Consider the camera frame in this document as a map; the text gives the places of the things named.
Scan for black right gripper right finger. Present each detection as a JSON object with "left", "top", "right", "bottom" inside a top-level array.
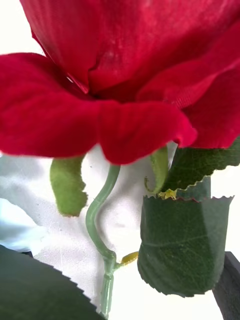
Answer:
[{"left": 212, "top": 251, "right": 240, "bottom": 320}]

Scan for pale blue flower, tan stem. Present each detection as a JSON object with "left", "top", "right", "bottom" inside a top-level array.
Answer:
[{"left": 0, "top": 197, "right": 47, "bottom": 253}]

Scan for red rose with green stem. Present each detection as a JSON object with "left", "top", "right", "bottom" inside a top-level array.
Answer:
[{"left": 0, "top": 0, "right": 240, "bottom": 320}]

